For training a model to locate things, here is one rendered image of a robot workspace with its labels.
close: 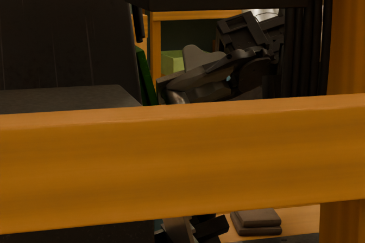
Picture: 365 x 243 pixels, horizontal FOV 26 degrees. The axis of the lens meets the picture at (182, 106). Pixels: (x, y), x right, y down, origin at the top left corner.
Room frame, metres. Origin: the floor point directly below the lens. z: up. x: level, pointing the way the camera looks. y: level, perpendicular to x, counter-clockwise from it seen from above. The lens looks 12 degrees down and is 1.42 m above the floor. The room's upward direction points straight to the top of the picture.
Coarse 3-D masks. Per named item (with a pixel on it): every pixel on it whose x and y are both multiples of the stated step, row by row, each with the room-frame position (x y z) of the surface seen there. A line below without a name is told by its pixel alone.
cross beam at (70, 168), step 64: (0, 128) 0.60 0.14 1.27; (64, 128) 0.62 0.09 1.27; (128, 128) 0.63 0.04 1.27; (192, 128) 0.65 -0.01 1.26; (256, 128) 0.66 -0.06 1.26; (320, 128) 0.68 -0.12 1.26; (0, 192) 0.60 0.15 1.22; (64, 192) 0.62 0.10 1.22; (128, 192) 0.63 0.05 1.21; (192, 192) 0.65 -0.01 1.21; (256, 192) 0.66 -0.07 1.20; (320, 192) 0.68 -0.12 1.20
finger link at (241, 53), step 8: (224, 56) 1.03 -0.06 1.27; (232, 56) 1.03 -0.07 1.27; (240, 56) 1.03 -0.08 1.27; (248, 56) 1.03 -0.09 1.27; (208, 64) 1.03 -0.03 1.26; (216, 64) 1.03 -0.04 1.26; (224, 64) 1.02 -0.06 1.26; (232, 64) 1.03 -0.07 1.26; (240, 64) 1.04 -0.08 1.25; (208, 72) 1.02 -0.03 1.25
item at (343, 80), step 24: (336, 0) 0.81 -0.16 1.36; (360, 0) 0.76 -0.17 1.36; (336, 24) 0.81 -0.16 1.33; (360, 24) 0.76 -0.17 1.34; (336, 48) 0.81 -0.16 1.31; (360, 48) 0.76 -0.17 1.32; (336, 72) 0.80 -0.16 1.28; (360, 72) 0.75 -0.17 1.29; (336, 216) 0.79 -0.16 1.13; (360, 216) 0.75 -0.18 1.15; (336, 240) 0.79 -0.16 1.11; (360, 240) 0.75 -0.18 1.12
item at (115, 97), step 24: (0, 96) 0.90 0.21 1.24; (24, 96) 0.90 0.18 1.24; (48, 96) 0.90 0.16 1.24; (72, 96) 0.90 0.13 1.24; (96, 96) 0.90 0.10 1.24; (120, 96) 0.90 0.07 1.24; (0, 240) 0.76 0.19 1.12; (24, 240) 0.77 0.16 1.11; (48, 240) 0.77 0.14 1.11; (72, 240) 0.78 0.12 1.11; (96, 240) 0.79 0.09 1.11; (120, 240) 0.80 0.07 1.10; (144, 240) 0.80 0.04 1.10
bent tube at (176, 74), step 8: (176, 72) 1.04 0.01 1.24; (184, 72) 1.04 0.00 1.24; (160, 80) 1.03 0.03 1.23; (168, 80) 1.03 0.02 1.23; (160, 88) 1.04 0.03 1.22; (160, 96) 1.05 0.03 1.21; (168, 96) 1.03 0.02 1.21; (176, 96) 1.03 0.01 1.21; (184, 96) 1.03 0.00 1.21; (168, 104) 1.03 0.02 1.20; (200, 216) 1.04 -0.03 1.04; (208, 216) 1.03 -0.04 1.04
